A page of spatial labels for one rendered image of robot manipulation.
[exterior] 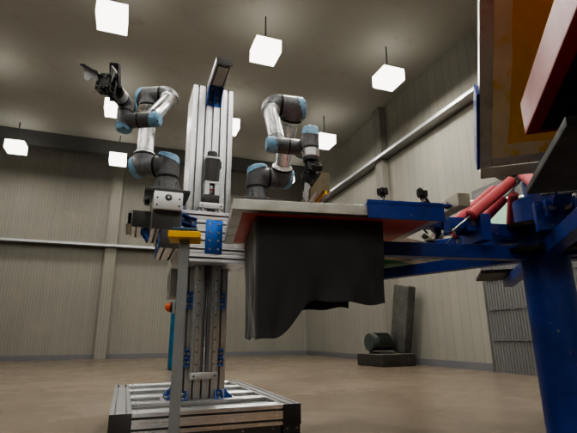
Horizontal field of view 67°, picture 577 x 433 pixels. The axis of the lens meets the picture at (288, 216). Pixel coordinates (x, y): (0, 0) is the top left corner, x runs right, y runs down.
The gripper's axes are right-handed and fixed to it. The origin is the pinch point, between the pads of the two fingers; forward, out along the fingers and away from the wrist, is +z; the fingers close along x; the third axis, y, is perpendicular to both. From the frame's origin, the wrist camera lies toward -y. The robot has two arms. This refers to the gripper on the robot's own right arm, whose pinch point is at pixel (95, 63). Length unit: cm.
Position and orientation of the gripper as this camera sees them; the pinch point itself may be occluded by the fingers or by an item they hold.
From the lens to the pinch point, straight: 215.6
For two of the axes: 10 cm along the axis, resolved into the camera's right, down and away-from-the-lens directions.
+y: -1.3, 9.6, -2.5
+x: -9.9, -1.0, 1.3
